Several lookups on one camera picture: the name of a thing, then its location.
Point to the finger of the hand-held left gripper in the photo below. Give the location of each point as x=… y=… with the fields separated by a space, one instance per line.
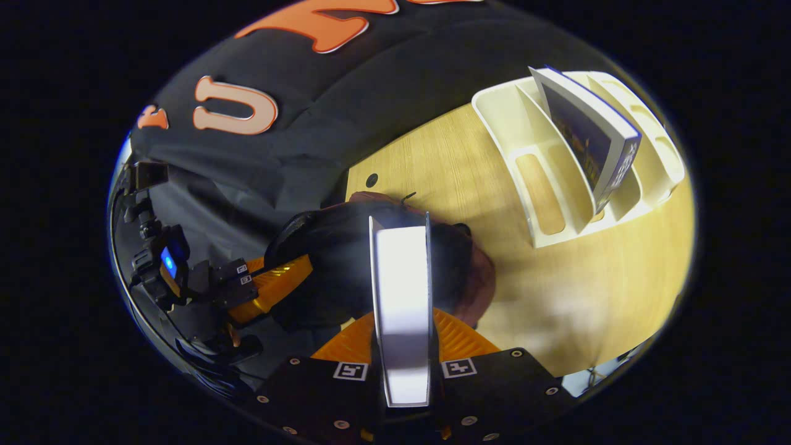
x=238 y=292
x=228 y=271

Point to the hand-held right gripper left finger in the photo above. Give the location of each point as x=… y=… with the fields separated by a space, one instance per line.
x=315 y=395

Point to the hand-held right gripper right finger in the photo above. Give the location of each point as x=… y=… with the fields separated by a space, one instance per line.
x=494 y=395

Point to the maroon schoolbag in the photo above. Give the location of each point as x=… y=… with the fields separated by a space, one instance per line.
x=334 y=259

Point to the white-spine portrait cover book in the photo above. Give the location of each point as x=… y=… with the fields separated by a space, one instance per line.
x=401 y=296

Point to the white plastic bookshelf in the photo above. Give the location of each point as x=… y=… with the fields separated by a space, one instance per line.
x=513 y=123

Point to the blue-spine book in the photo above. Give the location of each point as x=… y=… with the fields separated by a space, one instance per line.
x=587 y=130

